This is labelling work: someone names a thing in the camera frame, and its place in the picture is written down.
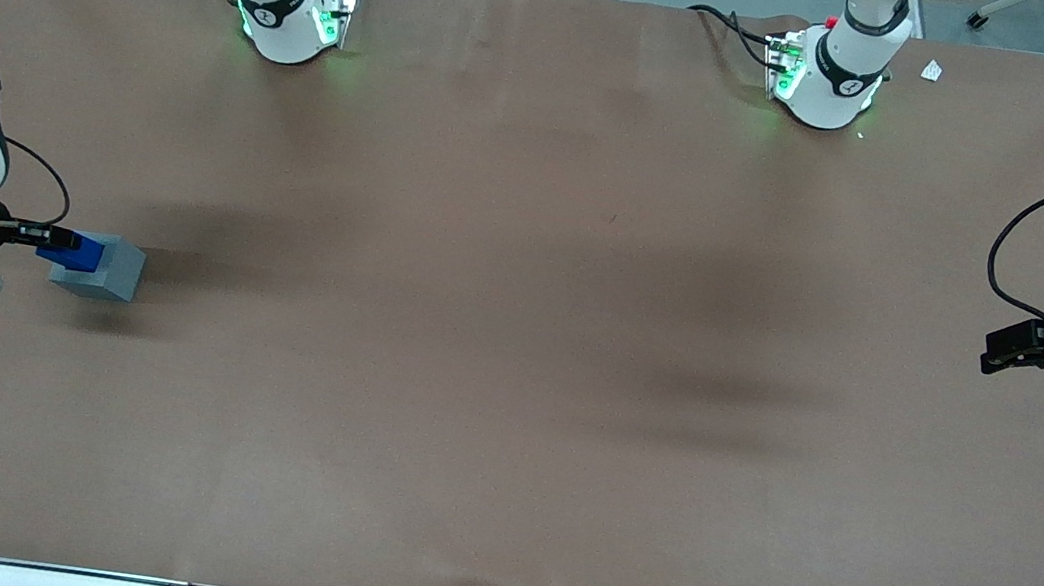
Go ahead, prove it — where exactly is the gray block base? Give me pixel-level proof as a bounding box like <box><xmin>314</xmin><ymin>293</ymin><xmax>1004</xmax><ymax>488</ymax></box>
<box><xmin>46</xmin><ymin>229</ymin><xmax>150</xmax><ymax>306</ymax></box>

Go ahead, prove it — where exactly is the white stand leg with caster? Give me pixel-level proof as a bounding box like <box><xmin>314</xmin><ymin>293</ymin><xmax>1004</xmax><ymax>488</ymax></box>
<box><xmin>964</xmin><ymin>0</ymin><xmax>1038</xmax><ymax>37</ymax></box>

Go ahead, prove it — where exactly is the blue plastic part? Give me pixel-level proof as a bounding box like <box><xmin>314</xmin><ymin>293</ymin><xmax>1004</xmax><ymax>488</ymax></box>
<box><xmin>33</xmin><ymin>229</ymin><xmax>106</xmax><ymax>277</ymax></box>

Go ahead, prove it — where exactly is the brown table cover sheet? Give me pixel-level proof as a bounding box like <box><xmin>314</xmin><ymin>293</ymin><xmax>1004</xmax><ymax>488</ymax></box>
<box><xmin>0</xmin><ymin>0</ymin><xmax>1044</xmax><ymax>586</ymax></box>

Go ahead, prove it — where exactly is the black left arm base cable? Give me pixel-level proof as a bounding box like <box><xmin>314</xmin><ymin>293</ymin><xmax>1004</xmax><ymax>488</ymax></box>
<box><xmin>682</xmin><ymin>2</ymin><xmax>789</xmax><ymax>72</ymax></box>

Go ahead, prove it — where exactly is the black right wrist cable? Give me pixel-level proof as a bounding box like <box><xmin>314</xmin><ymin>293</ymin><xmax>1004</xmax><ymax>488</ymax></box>
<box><xmin>0</xmin><ymin>137</ymin><xmax>79</xmax><ymax>232</ymax></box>

